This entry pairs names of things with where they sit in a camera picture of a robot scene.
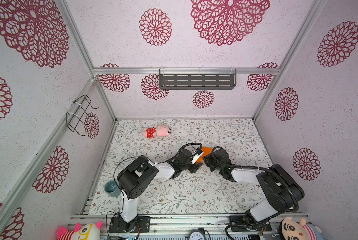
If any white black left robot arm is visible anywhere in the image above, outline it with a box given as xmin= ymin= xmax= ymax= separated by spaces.
xmin=117 ymin=153 xmax=203 ymax=224

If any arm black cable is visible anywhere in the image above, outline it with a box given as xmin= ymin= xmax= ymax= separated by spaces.
xmin=113 ymin=155 xmax=144 ymax=193
xmin=210 ymin=146 xmax=300 ymax=240

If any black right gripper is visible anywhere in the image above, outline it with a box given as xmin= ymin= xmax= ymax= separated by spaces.
xmin=202 ymin=152 xmax=223 ymax=174

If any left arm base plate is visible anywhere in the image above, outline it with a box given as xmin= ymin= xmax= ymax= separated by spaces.
xmin=109 ymin=215 xmax=151 ymax=234

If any boy face plush toy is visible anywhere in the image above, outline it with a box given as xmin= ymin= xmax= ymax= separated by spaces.
xmin=278 ymin=217 xmax=324 ymax=240

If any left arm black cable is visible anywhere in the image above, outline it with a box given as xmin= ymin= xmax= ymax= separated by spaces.
xmin=113 ymin=155 xmax=144 ymax=193

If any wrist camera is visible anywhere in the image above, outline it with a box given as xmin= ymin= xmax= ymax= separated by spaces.
xmin=214 ymin=149 xmax=231 ymax=165
xmin=177 ymin=148 xmax=204 ymax=165

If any grey wall shelf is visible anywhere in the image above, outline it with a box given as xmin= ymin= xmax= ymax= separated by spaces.
xmin=158 ymin=69 xmax=236 ymax=90

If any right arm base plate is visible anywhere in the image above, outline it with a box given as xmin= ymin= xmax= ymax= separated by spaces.
xmin=229 ymin=215 xmax=272 ymax=232

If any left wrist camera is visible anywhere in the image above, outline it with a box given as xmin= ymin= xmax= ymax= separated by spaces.
xmin=177 ymin=148 xmax=204 ymax=165

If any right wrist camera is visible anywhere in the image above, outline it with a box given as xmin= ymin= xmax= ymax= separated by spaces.
xmin=214 ymin=149 xmax=231 ymax=165

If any black wire wall rack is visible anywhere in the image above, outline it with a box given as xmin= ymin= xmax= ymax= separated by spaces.
xmin=65 ymin=95 xmax=98 ymax=137

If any teal cup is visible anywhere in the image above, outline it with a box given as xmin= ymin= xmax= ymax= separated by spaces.
xmin=104 ymin=180 xmax=122 ymax=198

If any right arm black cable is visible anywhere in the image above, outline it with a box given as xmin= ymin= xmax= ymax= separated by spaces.
xmin=210 ymin=146 xmax=300 ymax=240

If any round gauge clock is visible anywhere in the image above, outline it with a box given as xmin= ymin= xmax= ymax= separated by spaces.
xmin=187 ymin=228 xmax=206 ymax=240

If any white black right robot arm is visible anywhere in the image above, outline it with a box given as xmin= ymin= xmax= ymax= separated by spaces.
xmin=203 ymin=149 xmax=305 ymax=226

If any pink white plush toy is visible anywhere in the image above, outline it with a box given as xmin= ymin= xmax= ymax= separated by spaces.
xmin=57 ymin=221 xmax=103 ymax=240

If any orange square paper sheet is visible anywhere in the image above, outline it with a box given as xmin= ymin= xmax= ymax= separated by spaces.
xmin=196 ymin=147 xmax=212 ymax=163

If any pink pig plush toy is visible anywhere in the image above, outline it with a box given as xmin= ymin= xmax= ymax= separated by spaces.
xmin=143 ymin=125 xmax=173 ymax=139

